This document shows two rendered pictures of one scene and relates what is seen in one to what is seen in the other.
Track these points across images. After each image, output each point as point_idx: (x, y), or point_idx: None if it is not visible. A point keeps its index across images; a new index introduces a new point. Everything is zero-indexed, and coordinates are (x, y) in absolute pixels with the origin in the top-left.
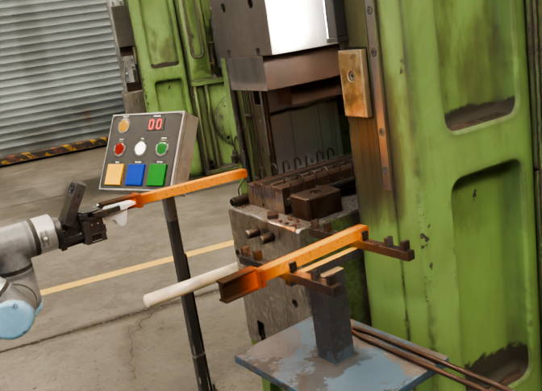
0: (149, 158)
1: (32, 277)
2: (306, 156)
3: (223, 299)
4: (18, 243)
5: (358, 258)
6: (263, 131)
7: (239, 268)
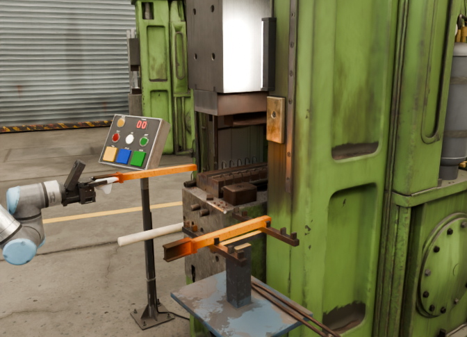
0: (134, 146)
1: (39, 222)
2: (238, 160)
3: (165, 258)
4: (33, 198)
5: None
6: (212, 139)
7: None
